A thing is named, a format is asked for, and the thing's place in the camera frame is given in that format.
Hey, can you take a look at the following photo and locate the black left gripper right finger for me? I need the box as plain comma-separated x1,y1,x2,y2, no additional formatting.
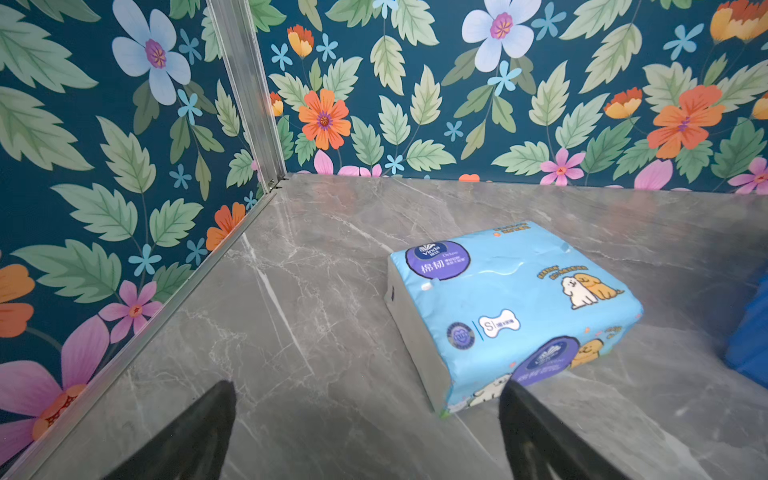
499,380,627,479

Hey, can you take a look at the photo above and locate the blue tissue pack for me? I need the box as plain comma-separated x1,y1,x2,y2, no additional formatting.
384,221,643,416

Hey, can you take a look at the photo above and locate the blue plastic bin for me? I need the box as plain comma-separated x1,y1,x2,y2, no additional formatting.
724,284,768,388

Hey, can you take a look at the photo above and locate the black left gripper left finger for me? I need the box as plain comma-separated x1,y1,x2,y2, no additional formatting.
106,380,236,479

